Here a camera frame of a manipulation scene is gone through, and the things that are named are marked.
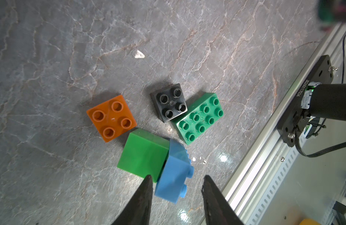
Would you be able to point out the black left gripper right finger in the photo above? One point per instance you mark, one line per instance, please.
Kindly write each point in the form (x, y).
(217, 209)

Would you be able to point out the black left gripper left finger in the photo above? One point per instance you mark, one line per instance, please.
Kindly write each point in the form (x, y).
(137, 211)

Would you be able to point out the blue lego brick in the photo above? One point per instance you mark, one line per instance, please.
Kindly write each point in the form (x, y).
(171, 184)

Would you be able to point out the small green lego brick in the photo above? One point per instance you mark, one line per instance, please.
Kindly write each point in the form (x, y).
(144, 154)

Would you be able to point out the orange lego brick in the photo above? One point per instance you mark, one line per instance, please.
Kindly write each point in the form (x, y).
(112, 118)

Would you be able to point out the black lego brick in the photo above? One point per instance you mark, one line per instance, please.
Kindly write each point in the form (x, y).
(169, 102)

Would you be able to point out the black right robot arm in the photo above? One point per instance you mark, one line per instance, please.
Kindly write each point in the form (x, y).
(325, 100)

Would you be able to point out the long green lego brick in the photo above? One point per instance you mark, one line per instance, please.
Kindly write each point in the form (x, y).
(200, 116)

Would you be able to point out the aluminium front rail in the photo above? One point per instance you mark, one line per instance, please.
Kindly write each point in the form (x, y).
(268, 147)

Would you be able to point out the white slotted cable duct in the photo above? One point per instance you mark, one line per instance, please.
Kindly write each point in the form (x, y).
(281, 196)

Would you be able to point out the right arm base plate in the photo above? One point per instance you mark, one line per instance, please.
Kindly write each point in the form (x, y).
(296, 116)

